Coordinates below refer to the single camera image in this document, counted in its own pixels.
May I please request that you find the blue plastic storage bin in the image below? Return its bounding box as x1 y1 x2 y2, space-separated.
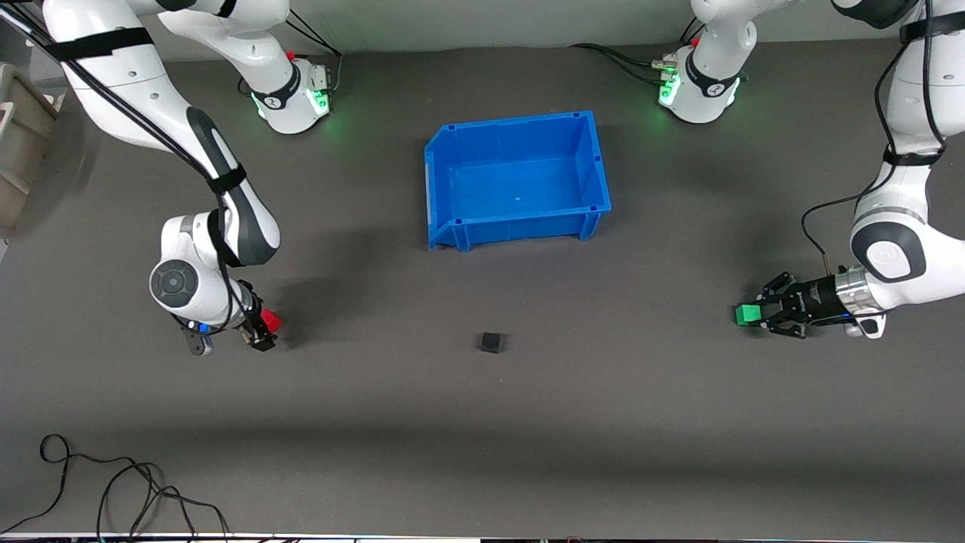
424 110 612 252

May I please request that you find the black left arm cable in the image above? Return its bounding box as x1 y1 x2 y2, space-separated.
801 0 947 266

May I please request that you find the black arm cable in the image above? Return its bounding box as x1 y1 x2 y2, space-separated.
801 0 947 266
0 0 253 333

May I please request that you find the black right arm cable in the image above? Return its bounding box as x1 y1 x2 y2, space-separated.
0 0 253 333

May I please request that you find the thin black loose cable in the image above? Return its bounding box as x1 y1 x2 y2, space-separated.
0 434 231 541

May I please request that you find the black base power cable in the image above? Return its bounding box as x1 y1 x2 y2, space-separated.
275 11 345 97
568 15 706 85

